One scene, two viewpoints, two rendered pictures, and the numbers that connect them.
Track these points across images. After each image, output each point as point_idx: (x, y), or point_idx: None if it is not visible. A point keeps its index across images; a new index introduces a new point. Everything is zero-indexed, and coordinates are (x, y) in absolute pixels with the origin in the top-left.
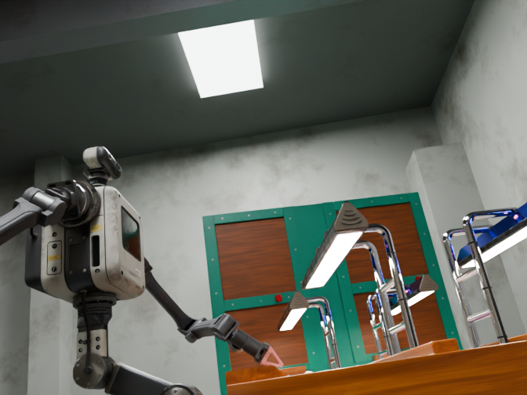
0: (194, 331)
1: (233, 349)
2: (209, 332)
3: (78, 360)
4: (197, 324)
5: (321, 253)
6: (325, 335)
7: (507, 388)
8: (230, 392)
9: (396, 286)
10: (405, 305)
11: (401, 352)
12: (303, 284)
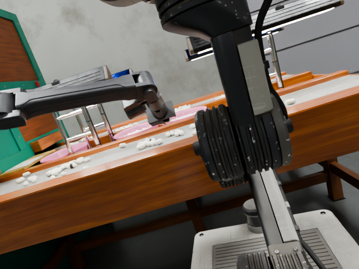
0: (33, 107)
1: (134, 115)
2: (101, 99)
3: (280, 107)
4: (30, 95)
5: (291, 18)
6: (64, 117)
7: None
8: None
9: (274, 53)
10: (278, 63)
11: (304, 83)
12: (202, 48)
